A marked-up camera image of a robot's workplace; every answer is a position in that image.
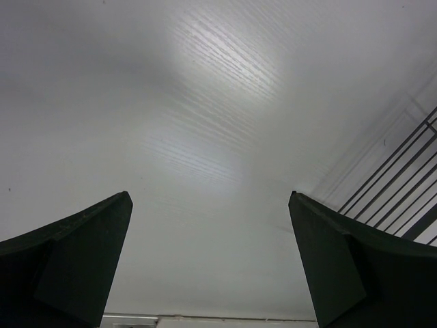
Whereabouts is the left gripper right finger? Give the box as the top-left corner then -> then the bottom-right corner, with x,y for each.
289,191 -> 436,327

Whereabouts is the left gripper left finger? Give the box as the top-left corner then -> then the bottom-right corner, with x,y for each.
1,191 -> 133,327

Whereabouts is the left aluminium frame rail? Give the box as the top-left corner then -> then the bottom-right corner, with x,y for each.
100,313 -> 160,328

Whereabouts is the metal wire dish rack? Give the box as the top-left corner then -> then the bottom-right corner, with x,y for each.
338,105 -> 436,246

